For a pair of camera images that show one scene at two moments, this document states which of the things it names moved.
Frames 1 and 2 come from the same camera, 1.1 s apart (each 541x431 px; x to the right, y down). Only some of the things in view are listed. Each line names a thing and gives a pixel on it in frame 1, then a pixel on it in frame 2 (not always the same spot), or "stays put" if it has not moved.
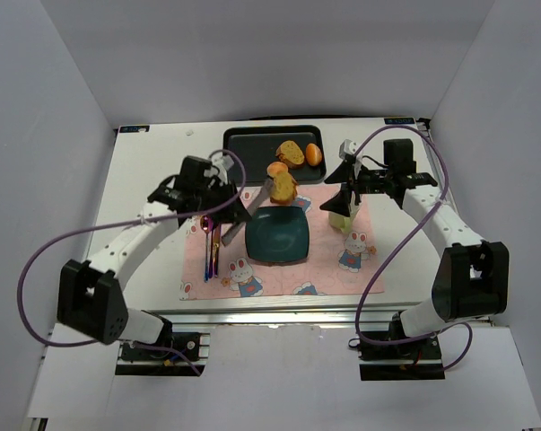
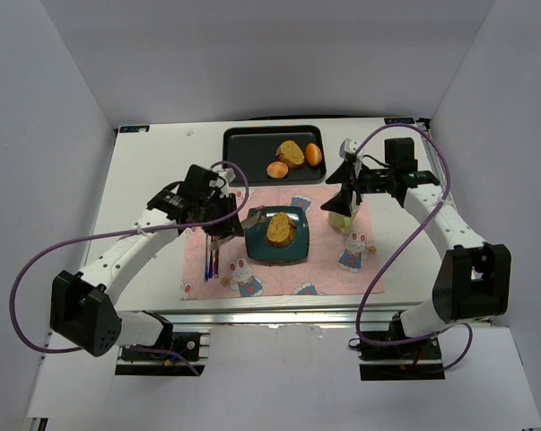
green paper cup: x=343 y=223 stays put
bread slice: x=290 y=154 stays put
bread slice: x=283 y=189 -> x=280 y=230
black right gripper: x=350 y=185 stays put
